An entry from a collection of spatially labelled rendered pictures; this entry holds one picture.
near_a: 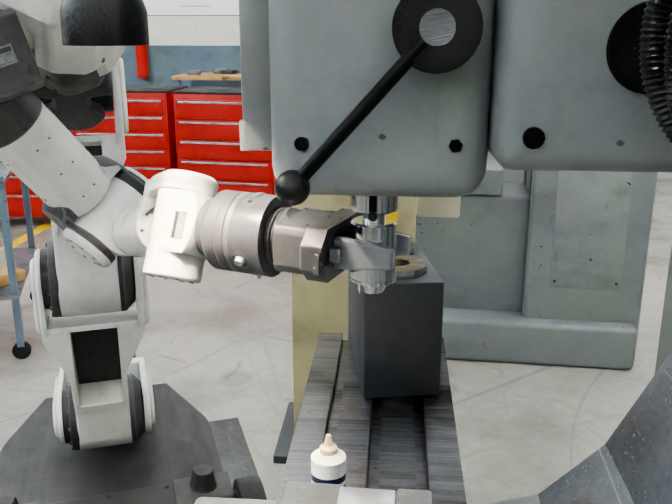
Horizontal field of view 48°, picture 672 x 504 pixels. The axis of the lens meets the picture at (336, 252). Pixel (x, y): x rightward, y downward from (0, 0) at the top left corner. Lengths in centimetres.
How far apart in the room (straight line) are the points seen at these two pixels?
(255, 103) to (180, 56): 938
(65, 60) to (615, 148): 71
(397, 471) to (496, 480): 169
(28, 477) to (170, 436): 30
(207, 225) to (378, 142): 24
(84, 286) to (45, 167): 41
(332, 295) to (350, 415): 150
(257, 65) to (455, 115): 20
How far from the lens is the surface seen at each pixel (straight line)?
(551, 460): 286
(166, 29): 1017
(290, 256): 77
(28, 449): 184
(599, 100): 65
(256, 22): 74
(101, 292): 141
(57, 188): 106
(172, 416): 188
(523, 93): 63
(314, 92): 65
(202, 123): 546
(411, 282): 114
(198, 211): 84
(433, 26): 61
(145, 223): 95
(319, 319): 267
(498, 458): 282
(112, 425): 163
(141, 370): 173
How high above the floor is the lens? 146
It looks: 17 degrees down
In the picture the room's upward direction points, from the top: straight up
